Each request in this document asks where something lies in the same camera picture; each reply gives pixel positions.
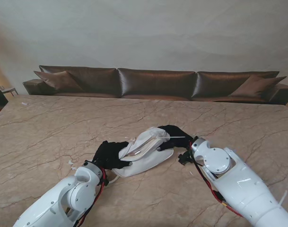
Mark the cream white cosmetics bag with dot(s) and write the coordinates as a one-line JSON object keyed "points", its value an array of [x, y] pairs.
{"points": [[146, 160]]}

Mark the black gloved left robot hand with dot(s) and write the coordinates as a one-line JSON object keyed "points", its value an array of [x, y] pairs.
{"points": [[108, 153]]}

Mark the white zip tie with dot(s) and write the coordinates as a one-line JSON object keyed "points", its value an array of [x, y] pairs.
{"points": [[282, 198]]}

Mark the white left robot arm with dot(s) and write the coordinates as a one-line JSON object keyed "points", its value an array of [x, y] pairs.
{"points": [[63, 198]]}

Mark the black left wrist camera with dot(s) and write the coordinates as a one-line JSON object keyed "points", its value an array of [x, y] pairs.
{"points": [[104, 182]]}

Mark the brown sofa pillow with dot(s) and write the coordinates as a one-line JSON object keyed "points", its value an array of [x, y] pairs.
{"points": [[57, 80], [256, 86]]}

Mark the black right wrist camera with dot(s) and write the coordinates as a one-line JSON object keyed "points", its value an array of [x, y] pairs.
{"points": [[185, 159]]}

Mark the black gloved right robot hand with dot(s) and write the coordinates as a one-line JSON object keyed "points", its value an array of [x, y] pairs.
{"points": [[179, 139]]}

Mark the grey side chair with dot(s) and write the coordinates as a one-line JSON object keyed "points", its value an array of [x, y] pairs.
{"points": [[9, 89]]}

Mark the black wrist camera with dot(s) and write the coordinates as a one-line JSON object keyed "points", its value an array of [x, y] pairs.
{"points": [[185, 159], [104, 182]]}

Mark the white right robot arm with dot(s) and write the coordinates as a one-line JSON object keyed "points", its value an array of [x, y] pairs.
{"points": [[240, 184]]}

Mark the brown leather sofa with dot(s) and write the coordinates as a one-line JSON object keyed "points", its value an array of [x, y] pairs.
{"points": [[155, 82]]}

